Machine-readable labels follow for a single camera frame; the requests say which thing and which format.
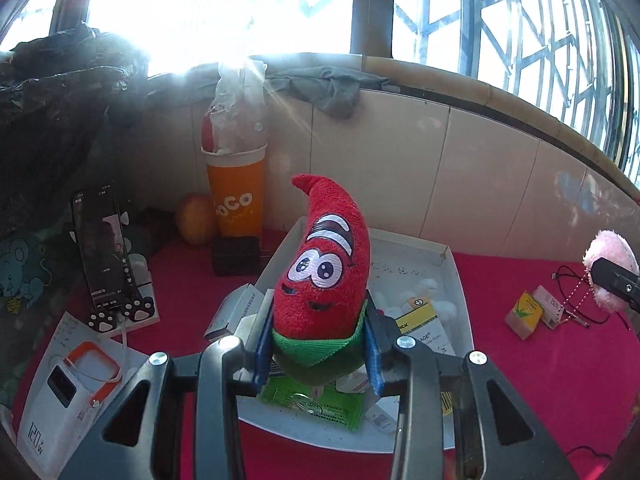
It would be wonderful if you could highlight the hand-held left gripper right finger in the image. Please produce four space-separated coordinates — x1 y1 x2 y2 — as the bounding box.
362 305 581 480

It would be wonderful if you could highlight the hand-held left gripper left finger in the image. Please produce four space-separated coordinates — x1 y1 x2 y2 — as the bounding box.
59 287 275 480

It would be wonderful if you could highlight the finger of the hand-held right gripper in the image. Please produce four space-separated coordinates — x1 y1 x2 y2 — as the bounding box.
591 257 640 313

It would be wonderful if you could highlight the pink fluffy pom keychain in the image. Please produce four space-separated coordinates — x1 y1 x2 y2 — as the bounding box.
582 230 640 311

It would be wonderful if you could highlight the green snack packet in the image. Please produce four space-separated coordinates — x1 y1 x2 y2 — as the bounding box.
259 372 366 432

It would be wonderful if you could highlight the white cardboard tray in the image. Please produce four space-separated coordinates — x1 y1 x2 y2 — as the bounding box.
202 215 475 456

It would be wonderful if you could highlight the red chili plush toy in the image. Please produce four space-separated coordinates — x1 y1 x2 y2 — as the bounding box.
271 174 372 386

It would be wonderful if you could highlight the white grey striped box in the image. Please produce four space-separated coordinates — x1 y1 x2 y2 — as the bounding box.
204 284 266 341

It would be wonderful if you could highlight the yellow label white card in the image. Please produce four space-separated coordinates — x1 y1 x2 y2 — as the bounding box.
395 297 456 358

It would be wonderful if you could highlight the white red medicine box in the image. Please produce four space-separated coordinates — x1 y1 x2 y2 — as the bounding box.
365 400 399 433

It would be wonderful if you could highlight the small white tag card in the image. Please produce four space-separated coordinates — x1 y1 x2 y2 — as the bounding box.
531 285 566 330

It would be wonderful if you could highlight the small black box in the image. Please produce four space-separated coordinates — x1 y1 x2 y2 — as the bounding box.
211 236 261 277

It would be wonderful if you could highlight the cluster of white cotton balls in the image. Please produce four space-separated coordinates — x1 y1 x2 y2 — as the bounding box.
372 276 457 317

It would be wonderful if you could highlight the yellow green small box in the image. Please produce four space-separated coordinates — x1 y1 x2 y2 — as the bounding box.
504 291 545 341

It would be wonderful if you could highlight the paw print phone stand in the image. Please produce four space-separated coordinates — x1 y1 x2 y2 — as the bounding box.
67 210 162 333

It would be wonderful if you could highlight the orange fruit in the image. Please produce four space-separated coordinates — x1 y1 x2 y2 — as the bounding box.
175 194 219 246

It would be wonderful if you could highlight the red tablecloth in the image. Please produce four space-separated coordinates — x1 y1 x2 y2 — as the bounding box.
10 227 640 480

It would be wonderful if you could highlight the orange paper cup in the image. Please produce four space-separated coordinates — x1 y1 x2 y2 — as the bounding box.
201 142 268 238

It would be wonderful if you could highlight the black smartphone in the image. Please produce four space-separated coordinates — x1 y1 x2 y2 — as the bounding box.
71 187 132 313

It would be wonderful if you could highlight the white paper pad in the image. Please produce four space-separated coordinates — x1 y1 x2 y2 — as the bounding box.
10 310 153 480

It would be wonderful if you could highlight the crumpled clear plastic bag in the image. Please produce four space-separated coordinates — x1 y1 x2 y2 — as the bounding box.
201 57 268 155

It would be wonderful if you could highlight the cartoon mouse printed cloth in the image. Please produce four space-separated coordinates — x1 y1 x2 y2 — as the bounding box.
0 237 53 316

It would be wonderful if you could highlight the grey cloth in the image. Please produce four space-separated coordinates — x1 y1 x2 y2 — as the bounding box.
267 66 391 121

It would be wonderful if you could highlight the metal window grille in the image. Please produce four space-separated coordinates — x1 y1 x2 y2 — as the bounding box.
0 0 640 186

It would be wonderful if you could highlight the black plastic bag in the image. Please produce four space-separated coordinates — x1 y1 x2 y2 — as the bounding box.
0 22 151 241

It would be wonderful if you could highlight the thin black cable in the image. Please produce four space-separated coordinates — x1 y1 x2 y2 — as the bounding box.
552 266 631 331
565 450 615 467

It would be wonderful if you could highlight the white charging cable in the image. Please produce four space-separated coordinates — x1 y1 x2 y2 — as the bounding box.
75 310 130 386

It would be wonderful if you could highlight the white power bank orange strap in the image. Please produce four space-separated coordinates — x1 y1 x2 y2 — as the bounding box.
16 341 123 477

